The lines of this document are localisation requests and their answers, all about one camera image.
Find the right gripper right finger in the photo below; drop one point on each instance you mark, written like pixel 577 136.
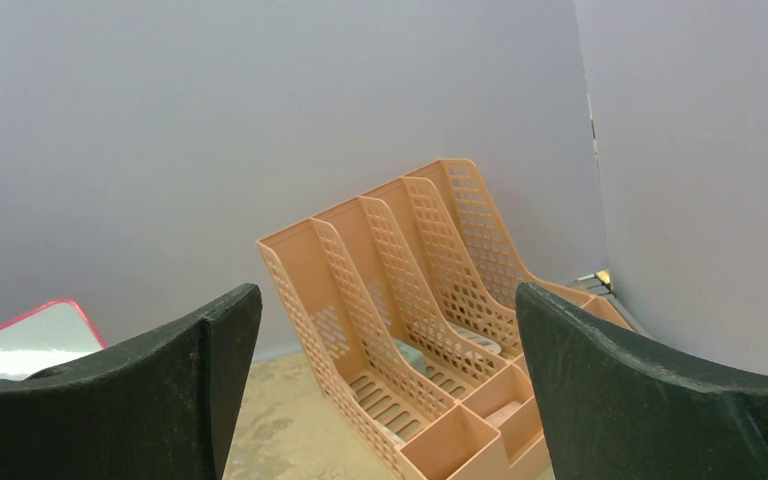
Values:
pixel 615 404

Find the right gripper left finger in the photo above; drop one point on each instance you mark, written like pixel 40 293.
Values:
pixel 161 405

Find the pink framed whiteboard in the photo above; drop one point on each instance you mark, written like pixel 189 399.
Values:
pixel 48 335

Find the orange file organizer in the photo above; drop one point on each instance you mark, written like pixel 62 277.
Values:
pixel 403 301

